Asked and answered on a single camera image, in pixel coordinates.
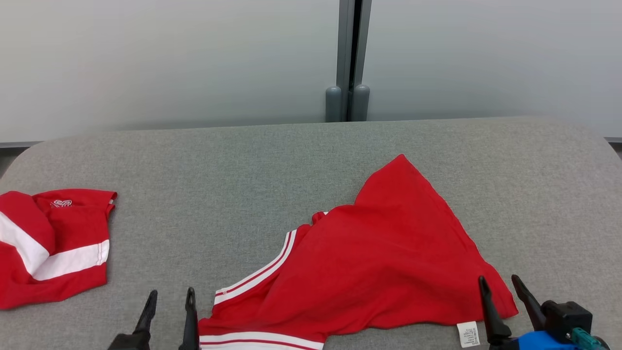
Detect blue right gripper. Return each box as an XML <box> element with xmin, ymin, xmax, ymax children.
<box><xmin>478</xmin><ymin>275</ymin><xmax>581</xmax><ymax>350</ymax></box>

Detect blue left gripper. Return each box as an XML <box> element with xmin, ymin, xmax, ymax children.
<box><xmin>107</xmin><ymin>287</ymin><xmax>200</xmax><ymax>350</ymax></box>

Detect red basketball jersey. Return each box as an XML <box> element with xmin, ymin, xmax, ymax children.
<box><xmin>198</xmin><ymin>154</ymin><xmax>519</xmax><ymax>350</ymax></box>

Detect red basketball shorts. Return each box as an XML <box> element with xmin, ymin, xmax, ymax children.
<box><xmin>0</xmin><ymin>189</ymin><xmax>118</xmax><ymax>311</ymax></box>

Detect grey fabric sofa cushion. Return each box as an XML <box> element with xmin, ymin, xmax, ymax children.
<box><xmin>0</xmin><ymin>117</ymin><xmax>622</xmax><ymax>350</ymax></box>

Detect teal right camera connector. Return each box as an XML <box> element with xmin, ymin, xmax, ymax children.
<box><xmin>571</xmin><ymin>328</ymin><xmax>609</xmax><ymax>350</ymax></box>

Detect grey cylinder post foot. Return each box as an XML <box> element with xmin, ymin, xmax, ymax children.
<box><xmin>352</xmin><ymin>84</ymin><xmax>370</xmax><ymax>122</ymax></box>
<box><xmin>325</xmin><ymin>86</ymin><xmax>342</xmax><ymax>123</ymax></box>

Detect grey vertical partition post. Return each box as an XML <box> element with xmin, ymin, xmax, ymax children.
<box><xmin>337</xmin><ymin>0</ymin><xmax>373</xmax><ymax>122</ymax></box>

